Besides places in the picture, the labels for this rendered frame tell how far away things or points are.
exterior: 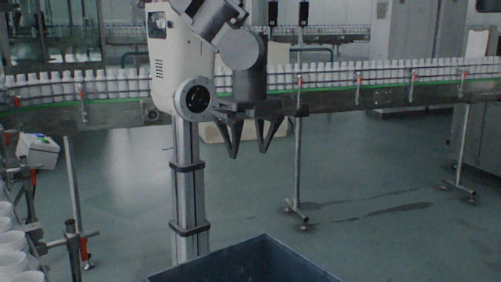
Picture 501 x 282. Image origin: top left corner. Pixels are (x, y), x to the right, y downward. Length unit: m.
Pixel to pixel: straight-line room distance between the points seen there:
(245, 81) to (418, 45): 6.29
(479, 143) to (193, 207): 3.27
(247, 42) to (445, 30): 6.66
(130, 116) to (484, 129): 3.11
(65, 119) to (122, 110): 0.32
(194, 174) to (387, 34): 5.33
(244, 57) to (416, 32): 6.31
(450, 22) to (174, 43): 6.17
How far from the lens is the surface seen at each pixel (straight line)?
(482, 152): 4.39
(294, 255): 0.96
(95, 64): 6.42
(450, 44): 7.29
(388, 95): 3.25
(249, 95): 0.67
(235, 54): 0.60
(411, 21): 6.79
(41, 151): 1.29
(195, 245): 1.66
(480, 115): 4.36
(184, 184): 1.55
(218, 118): 0.69
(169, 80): 1.41
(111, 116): 2.63
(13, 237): 0.67
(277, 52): 5.23
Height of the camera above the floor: 1.44
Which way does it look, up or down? 16 degrees down
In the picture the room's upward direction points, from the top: straight up
